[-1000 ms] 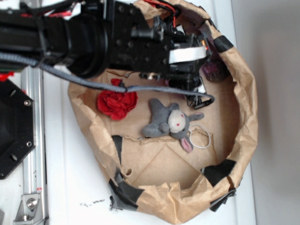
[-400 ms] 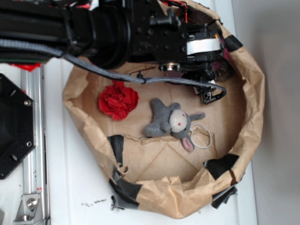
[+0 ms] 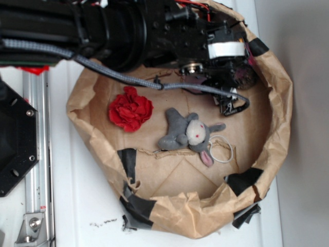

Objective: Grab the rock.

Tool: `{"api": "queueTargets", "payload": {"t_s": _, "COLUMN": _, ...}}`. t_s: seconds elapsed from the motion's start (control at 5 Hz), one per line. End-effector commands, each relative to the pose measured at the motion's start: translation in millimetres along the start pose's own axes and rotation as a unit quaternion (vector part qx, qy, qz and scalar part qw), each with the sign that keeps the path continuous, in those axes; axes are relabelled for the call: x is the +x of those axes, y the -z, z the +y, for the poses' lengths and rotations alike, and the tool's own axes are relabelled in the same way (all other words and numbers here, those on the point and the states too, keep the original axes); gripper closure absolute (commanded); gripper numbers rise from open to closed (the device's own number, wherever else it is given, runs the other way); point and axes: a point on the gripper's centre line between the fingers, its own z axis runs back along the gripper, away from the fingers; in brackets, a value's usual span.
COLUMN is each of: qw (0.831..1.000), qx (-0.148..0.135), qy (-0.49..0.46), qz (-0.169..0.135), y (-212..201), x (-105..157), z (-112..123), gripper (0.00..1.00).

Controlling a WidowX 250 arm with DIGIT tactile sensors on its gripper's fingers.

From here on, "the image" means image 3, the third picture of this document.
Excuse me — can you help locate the grey braided cable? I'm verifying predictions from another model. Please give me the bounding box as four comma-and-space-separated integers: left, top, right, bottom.
0, 38, 250, 103

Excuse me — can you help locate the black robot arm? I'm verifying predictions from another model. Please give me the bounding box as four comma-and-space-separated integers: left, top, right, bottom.
1, 1, 250, 116

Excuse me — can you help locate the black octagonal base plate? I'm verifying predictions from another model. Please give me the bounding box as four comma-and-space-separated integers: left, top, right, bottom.
1, 81, 38, 197

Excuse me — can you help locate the brown paper bag tray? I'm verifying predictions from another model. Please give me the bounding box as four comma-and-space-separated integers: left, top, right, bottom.
66, 0, 294, 240

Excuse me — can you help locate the metal corner bracket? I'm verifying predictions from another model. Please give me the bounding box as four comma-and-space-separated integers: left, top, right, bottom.
14, 213, 48, 246

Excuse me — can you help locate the red crumpled paper ball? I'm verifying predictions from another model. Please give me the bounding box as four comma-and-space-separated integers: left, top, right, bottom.
108, 86, 154, 132

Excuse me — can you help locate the grey plush bunny toy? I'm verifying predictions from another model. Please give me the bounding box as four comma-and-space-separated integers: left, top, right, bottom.
158, 108, 226, 167

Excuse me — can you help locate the white plastic board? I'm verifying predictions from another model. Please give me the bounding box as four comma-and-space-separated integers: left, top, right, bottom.
45, 0, 283, 247

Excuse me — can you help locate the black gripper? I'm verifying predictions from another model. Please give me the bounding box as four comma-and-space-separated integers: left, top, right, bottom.
148, 1, 250, 116

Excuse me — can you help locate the aluminium extrusion rail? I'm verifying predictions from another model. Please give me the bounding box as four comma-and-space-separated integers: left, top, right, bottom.
14, 72, 55, 246

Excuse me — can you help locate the dark brown rock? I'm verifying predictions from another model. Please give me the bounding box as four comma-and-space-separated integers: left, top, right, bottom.
234, 64, 257, 90

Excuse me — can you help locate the white elastic loop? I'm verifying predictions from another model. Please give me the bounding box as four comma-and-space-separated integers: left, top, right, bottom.
209, 135, 235, 163

